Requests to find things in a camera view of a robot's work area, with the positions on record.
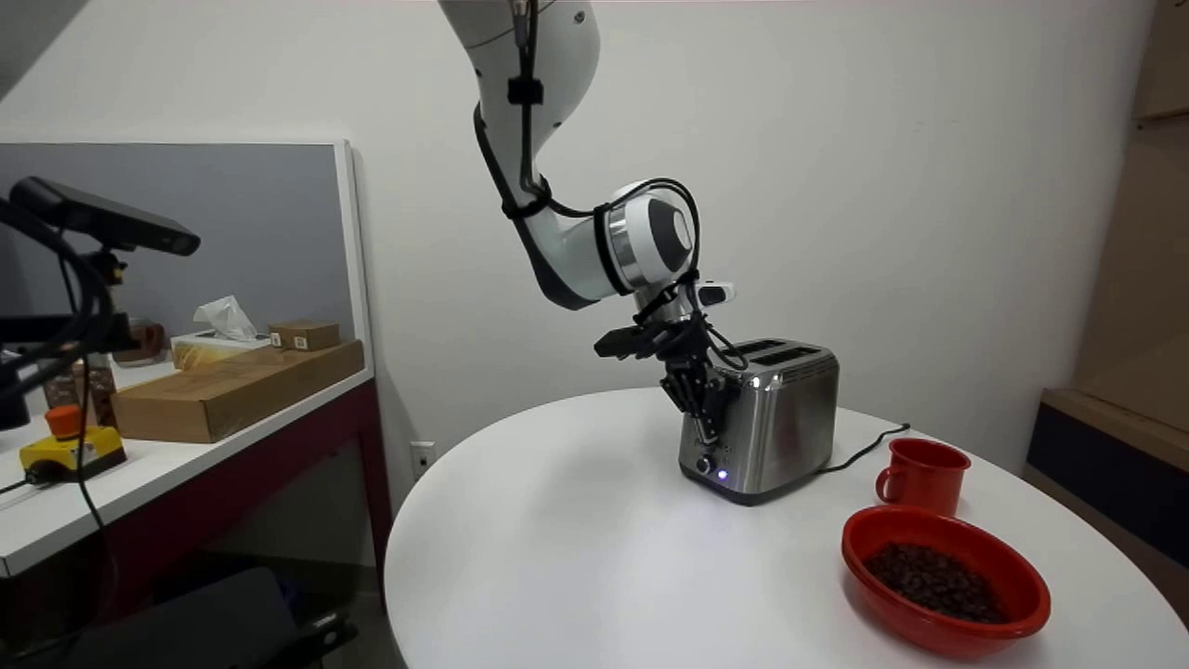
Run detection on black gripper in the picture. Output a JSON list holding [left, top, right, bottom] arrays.
[[640, 287, 730, 442]]

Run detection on silver two-slot toaster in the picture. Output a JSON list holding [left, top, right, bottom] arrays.
[[677, 336, 843, 508]]

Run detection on red plastic mug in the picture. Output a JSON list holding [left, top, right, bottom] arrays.
[[874, 435, 973, 522]]

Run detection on dark coffee beans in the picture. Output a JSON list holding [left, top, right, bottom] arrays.
[[860, 538, 1011, 627]]

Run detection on red bowl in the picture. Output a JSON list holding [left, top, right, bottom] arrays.
[[841, 502, 1056, 663]]

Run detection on small brown cardboard box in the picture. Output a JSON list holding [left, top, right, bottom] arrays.
[[270, 320, 345, 354]]

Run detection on wooden cabinet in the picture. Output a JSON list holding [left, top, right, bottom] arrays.
[[1023, 0, 1189, 571]]

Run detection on tissue box with white tissue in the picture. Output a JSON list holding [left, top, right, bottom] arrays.
[[166, 292, 287, 370]]

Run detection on grey partition panel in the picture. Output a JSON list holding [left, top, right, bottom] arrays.
[[0, 142, 365, 347]]

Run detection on white side desk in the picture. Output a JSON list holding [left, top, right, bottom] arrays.
[[0, 356, 396, 634]]

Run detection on brown patterned carton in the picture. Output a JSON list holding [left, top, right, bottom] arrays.
[[42, 351, 122, 431]]

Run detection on yellow toy car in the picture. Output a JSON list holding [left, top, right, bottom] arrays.
[[13, 403, 128, 486]]

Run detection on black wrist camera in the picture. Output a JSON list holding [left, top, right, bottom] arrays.
[[592, 320, 684, 363]]

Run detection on black toaster power cord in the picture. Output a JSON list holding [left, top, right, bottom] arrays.
[[817, 419, 914, 478]]

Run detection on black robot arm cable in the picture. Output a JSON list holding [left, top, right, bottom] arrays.
[[473, 0, 751, 370]]

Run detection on black camera cable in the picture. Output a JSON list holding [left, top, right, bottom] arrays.
[[52, 225, 110, 534]]

